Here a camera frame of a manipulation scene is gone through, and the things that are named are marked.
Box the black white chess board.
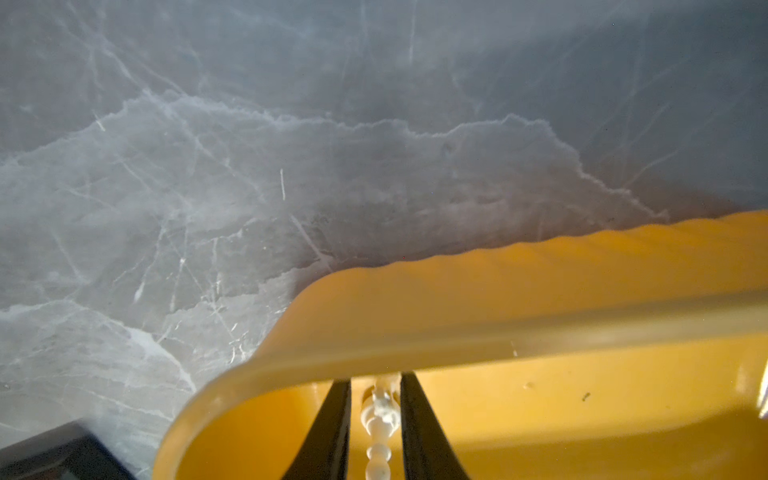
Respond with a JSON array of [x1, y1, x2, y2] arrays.
[[1, 422, 135, 480]]

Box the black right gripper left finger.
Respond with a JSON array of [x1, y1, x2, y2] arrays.
[[282, 380, 352, 480]]

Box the white chess piece bishop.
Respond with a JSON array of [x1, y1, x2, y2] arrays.
[[360, 374, 402, 480]]

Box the yellow right plastic tray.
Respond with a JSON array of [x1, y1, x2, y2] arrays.
[[152, 211, 767, 479]]

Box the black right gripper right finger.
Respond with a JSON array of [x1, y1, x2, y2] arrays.
[[400, 372, 469, 480]]

